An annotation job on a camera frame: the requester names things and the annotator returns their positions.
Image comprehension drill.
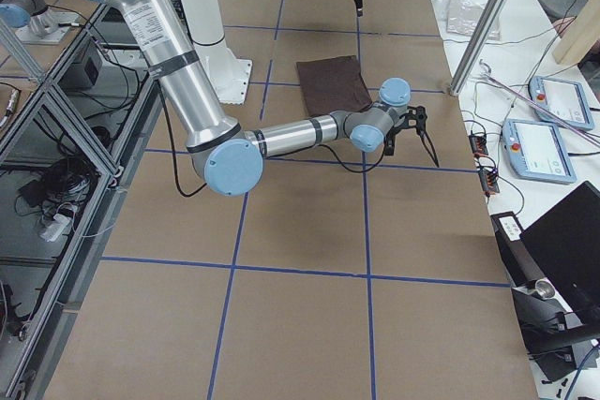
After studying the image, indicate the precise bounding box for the brown t-shirt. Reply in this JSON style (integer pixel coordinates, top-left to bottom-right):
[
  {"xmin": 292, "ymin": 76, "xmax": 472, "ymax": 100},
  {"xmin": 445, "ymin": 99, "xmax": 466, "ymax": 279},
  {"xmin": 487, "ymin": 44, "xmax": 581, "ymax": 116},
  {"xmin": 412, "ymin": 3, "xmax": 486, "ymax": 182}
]
[{"xmin": 296, "ymin": 55, "xmax": 372, "ymax": 117}]

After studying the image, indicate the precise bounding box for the third robot base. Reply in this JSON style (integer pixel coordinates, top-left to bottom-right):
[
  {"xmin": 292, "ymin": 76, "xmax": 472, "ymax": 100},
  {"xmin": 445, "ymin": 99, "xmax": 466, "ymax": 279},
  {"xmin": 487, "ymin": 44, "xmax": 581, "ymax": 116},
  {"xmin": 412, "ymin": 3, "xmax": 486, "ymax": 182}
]
[{"xmin": 1, "ymin": 0, "xmax": 80, "ymax": 45}]

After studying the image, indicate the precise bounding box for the black orange connector board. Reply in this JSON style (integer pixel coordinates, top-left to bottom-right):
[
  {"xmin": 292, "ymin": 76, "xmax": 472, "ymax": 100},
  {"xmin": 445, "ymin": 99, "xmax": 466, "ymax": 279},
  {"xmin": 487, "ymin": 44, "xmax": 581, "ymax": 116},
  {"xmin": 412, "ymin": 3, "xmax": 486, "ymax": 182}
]
[{"xmin": 468, "ymin": 133, "xmax": 488, "ymax": 157}]

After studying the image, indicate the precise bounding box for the clear plastic bag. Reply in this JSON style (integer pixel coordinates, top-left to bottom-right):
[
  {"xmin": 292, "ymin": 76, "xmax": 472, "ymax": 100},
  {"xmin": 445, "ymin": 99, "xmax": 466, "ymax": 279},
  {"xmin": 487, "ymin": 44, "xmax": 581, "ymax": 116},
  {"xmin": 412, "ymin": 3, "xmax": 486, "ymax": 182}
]
[{"xmin": 446, "ymin": 0, "xmax": 486, "ymax": 37}]

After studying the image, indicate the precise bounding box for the white reacher grabber tool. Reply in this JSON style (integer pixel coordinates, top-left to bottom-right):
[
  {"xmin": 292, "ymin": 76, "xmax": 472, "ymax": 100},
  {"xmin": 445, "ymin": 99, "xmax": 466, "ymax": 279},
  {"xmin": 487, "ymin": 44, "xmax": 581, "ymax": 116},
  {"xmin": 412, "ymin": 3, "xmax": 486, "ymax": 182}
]
[{"xmin": 478, "ymin": 59, "xmax": 600, "ymax": 148}]

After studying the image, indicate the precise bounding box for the near blue teach pendant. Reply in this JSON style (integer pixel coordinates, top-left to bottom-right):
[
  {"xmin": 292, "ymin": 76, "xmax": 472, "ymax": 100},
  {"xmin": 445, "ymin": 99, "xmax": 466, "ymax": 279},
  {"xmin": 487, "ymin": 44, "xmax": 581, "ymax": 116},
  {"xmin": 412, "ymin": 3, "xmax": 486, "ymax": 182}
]
[{"xmin": 502, "ymin": 119, "xmax": 577, "ymax": 185}]

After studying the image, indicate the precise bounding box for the blue teach pendant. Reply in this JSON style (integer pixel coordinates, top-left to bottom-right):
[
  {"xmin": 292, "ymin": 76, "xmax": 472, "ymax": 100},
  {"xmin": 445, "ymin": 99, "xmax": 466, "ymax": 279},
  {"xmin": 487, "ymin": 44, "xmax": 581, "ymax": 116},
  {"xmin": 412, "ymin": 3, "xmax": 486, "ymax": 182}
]
[
  {"xmin": 502, "ymin": 119, "xmax": 577, "ymax": 185},
  {"xmin": 529, "ymin": 76, "xmax": 594, "ymax": 131}
]

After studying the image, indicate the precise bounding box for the far blue teach pendant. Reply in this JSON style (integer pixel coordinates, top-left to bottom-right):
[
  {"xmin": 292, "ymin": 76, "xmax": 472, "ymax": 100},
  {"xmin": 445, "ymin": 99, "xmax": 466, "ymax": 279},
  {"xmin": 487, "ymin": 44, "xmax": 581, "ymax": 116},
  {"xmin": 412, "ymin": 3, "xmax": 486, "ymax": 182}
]
[{"xmin": 529, "ymin": 76, "xmax": 594, "ymax": 131}]

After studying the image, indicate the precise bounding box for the black laptop box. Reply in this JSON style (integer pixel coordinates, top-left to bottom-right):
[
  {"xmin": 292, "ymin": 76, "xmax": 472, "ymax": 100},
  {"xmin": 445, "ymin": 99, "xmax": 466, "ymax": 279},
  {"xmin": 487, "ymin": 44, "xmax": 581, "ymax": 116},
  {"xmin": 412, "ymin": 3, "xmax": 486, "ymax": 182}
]
[{"xmin": 521, "ymin": 181, "xmax": 599, "ymax": 324}]

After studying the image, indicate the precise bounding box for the wooden plank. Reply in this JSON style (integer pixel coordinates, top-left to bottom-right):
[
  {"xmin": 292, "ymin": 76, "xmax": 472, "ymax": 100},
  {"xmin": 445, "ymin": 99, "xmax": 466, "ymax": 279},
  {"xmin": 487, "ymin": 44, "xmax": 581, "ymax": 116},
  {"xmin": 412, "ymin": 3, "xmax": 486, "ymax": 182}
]
[{"xmin": 552, "ymin": 0, "xmax": 599, "ymax": 66}]

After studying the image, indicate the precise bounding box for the black camera cable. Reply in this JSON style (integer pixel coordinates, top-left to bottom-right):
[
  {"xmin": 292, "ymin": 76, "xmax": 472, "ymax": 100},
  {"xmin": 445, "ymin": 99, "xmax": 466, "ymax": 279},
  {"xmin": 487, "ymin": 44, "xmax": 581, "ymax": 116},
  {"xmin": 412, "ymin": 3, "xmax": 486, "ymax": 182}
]
[{"xmin": 158, "ymin": 85, "xmax": 442, "ymax": 198}]

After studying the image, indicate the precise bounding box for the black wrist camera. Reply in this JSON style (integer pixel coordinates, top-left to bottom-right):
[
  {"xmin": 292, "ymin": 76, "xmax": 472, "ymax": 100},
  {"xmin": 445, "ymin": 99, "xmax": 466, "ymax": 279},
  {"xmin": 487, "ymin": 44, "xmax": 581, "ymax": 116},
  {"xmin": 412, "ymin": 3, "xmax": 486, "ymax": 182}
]
[{"xmin": 400, "ymin": 106, "xmax": 428, "ymax": 137}]

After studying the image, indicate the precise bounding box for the white central pedestal column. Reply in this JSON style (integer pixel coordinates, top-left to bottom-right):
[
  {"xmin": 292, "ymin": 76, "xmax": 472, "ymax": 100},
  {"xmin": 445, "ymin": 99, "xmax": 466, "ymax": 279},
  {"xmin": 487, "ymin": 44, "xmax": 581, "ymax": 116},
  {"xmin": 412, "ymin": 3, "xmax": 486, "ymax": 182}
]
[{"xmin": 181, "ymin": 0, "xmax": 252, "ymax": 105}]

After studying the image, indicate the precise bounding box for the aluminium frame post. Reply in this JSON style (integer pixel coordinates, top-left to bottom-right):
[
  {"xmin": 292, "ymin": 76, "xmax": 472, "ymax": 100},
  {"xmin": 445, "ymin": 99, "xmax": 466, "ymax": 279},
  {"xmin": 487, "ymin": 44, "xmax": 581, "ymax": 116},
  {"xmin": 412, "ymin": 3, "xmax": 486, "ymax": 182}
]
[{"xmin": 449, "ymin": 0, "xmax": 507, "ymax": 96}]

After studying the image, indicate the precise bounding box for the aluminium side frame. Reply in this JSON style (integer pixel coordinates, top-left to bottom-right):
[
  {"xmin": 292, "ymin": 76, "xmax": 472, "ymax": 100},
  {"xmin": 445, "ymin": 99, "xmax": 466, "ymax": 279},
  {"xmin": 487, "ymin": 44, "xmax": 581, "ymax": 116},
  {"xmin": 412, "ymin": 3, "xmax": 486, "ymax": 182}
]
[{"xmin": 1, "ymin": 21, "xmax": 160, "ymax": 399}]

